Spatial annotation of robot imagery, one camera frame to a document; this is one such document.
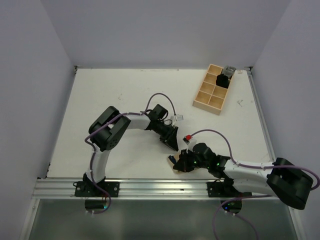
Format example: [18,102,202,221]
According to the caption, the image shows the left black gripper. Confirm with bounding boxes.
[153,120,179,151]

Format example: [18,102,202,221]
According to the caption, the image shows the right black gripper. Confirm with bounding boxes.
[173,147,210,173]

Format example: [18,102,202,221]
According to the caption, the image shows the beige underwear with navy trim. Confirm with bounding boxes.
[168,154,198,173]

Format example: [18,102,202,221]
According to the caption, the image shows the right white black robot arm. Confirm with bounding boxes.
[168,143,313,210]

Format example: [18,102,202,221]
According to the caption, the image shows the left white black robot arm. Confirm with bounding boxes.
[82,104,179,197]

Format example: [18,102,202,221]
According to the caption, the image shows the wooden compartment organizer box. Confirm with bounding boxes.
[192,64,234,115]

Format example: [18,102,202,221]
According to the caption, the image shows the rolled black garment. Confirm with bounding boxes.
[216,74,230,89]

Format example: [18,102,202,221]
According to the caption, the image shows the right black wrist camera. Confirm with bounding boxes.
[183,135,215,160]

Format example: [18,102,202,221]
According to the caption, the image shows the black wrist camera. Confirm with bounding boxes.
[183,135,215,160]
[147,104,184,125]

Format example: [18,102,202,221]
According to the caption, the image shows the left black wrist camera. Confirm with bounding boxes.
[147,104,184,125]

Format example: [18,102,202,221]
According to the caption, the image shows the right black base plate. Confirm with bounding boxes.
[206,181,252,198]

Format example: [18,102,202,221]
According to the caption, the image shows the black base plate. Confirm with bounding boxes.
[72,181,120,198]
[206,181,252,198]

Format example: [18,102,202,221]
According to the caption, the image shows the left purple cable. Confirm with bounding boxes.
[84,92,176,215]

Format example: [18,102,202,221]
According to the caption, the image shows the aluminium right side rail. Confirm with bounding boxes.
[246,66,277,162]

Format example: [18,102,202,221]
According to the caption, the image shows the aluminium rail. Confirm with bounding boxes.
[31,177,297,201]
[246,66,277,162]

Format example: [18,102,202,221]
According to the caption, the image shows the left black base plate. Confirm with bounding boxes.
[72,181,120,198]

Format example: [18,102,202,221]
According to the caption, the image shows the aluminium front rail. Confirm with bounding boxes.
[31,177,297,201]

